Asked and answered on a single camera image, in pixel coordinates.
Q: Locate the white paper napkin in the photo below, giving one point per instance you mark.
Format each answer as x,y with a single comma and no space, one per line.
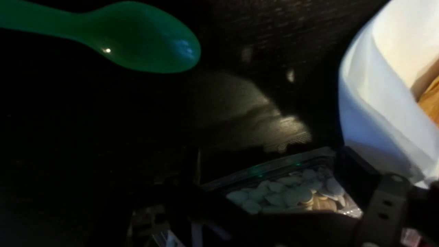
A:
379,101

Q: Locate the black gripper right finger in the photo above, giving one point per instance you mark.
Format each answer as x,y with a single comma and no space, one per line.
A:
385,210

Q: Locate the clear plastic seed container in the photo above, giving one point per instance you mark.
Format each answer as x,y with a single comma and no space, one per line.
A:
283,193

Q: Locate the green plastic spoon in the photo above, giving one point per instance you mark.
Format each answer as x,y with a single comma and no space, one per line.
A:
138,36

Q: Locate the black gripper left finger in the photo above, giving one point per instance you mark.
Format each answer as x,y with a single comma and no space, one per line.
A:
114,220

